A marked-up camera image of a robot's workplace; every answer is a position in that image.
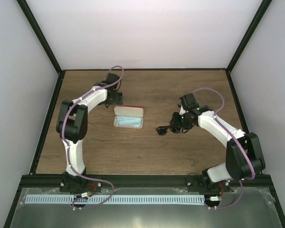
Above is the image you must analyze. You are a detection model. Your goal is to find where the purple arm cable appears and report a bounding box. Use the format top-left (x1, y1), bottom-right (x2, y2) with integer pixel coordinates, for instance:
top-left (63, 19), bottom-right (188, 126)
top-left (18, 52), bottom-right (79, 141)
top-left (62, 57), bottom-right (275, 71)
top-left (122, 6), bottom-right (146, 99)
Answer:
top-left (61, 66), bottom-right (124, 211)
top-left (190, 88), bottom-right (257, 210)

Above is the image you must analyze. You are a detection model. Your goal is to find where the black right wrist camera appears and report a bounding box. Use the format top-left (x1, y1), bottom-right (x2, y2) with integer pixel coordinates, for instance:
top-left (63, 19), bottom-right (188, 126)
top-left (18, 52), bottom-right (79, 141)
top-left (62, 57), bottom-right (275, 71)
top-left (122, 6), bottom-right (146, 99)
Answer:
top-left (180, 93), bottom-right (199, 112)

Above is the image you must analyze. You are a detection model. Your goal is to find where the black frame post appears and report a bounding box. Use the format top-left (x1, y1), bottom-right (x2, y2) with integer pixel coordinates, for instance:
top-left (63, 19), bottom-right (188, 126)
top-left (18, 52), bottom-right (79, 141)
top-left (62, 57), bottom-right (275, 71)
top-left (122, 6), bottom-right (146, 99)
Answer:
top-left (226, 0), bottom-right (272, 74)
top-left (16, 0), bottom-right (62, 74)

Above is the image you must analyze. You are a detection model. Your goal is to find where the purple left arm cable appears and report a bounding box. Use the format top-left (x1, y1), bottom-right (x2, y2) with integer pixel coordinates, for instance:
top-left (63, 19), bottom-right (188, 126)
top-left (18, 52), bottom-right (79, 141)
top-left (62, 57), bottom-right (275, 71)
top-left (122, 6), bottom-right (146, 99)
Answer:
top-left (61, 66), bottom-right (124, 211)

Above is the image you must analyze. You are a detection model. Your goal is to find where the metal front tray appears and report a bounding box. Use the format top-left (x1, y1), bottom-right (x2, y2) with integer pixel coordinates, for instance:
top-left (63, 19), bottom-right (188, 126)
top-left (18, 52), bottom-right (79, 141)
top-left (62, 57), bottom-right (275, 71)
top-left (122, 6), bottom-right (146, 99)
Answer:
top-left (5, 187), bottom-right (282, 228)

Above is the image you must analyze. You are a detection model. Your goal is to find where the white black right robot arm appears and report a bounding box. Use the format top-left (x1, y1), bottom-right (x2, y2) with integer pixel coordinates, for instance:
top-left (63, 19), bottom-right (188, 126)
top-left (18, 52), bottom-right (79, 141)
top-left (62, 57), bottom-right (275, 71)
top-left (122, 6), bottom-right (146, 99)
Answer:
top-left (170, 108), bottom-right (266, 191)

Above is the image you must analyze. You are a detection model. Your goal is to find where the light blue cleaning cloth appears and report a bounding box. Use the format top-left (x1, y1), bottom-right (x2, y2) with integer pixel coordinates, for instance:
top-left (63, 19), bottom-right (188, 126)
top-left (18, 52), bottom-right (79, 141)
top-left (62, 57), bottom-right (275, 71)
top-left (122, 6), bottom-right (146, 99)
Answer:
top-left (115, 116), bottom-right (142, 128)

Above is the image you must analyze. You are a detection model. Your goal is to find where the light blue slotted cable duct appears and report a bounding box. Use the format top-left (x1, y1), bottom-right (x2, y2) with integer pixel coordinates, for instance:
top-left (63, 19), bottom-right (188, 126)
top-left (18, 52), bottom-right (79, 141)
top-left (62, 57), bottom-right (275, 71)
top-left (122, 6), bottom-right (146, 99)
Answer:
top-left (25, 194), bottom-right (205, 206)

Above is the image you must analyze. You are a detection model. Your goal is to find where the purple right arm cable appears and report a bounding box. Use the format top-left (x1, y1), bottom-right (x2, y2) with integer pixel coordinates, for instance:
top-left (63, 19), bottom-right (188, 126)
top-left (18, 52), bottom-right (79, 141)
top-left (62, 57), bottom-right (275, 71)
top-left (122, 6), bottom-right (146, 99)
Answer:
top-left (190, 88), bottom-right (257, 210)

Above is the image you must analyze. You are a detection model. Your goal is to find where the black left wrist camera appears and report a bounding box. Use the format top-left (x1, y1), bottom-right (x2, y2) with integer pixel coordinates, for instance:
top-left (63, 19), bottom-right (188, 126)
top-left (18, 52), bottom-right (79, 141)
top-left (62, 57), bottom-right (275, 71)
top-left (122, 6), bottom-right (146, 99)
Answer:
top-left (104, 73), bottom-right (120, 87)

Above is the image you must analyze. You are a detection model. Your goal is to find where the black right rear frame post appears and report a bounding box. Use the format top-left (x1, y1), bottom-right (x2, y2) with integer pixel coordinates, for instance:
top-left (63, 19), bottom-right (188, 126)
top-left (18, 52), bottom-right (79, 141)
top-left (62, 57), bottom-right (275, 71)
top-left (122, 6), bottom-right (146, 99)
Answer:
top-left (226, 0), bottom-right (272, 74)

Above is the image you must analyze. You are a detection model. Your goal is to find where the black left rear frame post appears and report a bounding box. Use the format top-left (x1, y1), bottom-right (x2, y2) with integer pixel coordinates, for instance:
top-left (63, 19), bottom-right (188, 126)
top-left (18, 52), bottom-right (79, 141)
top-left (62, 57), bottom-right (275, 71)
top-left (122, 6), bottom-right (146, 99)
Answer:
top-left (16, 0), bottom-right (62, 74)

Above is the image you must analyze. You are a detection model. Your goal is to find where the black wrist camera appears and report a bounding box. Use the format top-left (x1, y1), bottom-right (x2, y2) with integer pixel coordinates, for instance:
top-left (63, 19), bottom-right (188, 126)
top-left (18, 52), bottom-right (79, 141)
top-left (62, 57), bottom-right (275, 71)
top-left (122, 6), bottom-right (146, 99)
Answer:
top-left (104, 73), bottom-right (120, 87)
top-left (180, 93), bottom-right (199, 112)

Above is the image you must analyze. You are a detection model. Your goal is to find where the pink glasses case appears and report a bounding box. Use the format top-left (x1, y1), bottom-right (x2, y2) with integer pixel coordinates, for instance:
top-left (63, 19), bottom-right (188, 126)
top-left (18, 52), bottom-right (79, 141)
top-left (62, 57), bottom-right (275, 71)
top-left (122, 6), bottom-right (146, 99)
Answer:
top-left (114, 106), bottom-right (144, 129)

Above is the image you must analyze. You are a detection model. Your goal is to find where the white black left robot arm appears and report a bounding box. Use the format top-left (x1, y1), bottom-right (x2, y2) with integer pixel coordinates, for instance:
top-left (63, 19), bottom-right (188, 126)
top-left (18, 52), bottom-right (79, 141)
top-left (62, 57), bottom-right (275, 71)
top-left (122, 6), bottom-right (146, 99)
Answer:
top-left (56, 80), bottom-right (123, 192)

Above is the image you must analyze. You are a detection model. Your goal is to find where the black front mounting rail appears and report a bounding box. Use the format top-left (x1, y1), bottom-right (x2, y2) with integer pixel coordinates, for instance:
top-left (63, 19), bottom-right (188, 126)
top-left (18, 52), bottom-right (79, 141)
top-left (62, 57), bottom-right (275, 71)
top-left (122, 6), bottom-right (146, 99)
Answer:
top-left (21, 174), bottom-right (271, 192)

